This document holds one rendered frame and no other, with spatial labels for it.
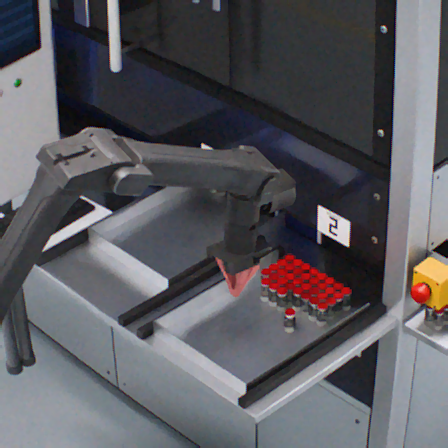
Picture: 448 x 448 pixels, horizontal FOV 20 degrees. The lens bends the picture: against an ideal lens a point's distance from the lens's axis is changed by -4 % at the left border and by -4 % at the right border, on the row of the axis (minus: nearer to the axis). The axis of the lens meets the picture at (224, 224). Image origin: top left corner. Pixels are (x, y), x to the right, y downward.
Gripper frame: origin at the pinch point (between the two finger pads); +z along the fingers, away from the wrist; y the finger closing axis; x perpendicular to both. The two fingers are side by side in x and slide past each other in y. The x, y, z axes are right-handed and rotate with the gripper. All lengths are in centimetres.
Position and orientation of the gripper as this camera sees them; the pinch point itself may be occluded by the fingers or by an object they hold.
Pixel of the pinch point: (234, 291)
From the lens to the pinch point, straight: 228.2
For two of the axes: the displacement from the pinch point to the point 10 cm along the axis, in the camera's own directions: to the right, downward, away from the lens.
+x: -6.9, -4.0, 6.1
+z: -0.8, 8.7, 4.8
